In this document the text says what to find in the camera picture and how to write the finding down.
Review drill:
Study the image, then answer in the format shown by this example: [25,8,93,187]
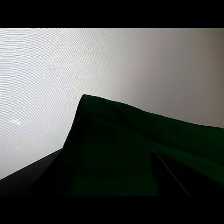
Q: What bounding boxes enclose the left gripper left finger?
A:
[0,148,66,197]

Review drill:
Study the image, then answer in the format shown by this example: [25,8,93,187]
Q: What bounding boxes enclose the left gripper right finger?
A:
[152,149,224,197]

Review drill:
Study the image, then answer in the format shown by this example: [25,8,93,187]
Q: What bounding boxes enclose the dark green garment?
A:
[31,93,224,197]

